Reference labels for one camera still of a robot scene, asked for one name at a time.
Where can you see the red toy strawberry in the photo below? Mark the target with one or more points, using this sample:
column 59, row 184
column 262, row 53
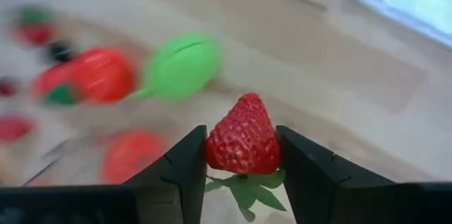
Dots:
column 12, row 128
column 243, row 139
column 33, row 33

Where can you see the dark toy berry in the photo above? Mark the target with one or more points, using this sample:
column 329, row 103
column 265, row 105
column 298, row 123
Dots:
column 60, row 51

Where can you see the green toy lime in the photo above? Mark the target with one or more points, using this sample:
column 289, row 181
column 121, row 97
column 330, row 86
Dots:
column 180, row 66

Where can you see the red toy cherry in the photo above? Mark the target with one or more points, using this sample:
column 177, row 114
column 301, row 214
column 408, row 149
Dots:
column 6, row 88

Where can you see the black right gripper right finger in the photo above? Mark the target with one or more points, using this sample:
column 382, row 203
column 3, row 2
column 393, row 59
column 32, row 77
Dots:
column 335, row 195

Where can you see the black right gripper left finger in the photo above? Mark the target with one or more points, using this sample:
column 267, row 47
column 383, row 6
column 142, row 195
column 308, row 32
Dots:
column 159, row 199

